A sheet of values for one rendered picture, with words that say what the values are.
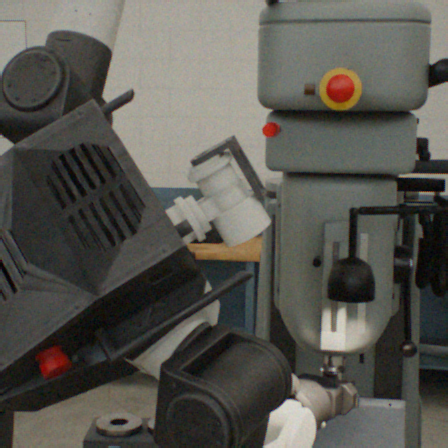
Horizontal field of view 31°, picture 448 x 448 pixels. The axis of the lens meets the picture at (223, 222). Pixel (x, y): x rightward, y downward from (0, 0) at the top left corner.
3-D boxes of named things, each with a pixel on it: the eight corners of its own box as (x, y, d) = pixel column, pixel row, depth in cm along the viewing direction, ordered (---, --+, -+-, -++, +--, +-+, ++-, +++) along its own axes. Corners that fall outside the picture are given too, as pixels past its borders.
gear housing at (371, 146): (417, 175, 127) (420, 111, 125) (263, 172, 130) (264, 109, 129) (403, 163, 159) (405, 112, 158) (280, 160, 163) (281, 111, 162)
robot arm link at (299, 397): (324, 440, 131) (294, 464, 121) (266, 434, 136) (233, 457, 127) (318, 371, 130) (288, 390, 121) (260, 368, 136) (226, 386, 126)
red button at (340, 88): (354, 102, 112) (355, 73, 112) (325, 102, 113) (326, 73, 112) (354, 103, 116) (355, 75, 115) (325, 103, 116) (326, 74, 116)
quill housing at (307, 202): (395, 364, 134) (403, 173, 130) (272, 357, 138) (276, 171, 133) (390, 334, 153) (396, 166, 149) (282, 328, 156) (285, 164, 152)
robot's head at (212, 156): (211, 229, 101) (263, 201, 99) (176, 171, 100) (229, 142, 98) (218, 215, 107) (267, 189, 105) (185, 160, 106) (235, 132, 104)
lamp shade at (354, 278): (337, 304, 118) (338, 262, 117) (320, 293, 125) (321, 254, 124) (382, 302, 120) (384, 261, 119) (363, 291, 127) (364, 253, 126)
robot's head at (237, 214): (216, 260, 100) (276, 223, 101) (174, 191, 99) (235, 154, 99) (209, 251, 107) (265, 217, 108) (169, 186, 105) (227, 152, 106)
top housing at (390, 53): (431, 111, 116) (437, -4, 114) (251, 109, 120) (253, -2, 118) (408, 112, 162) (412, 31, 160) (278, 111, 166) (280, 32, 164)
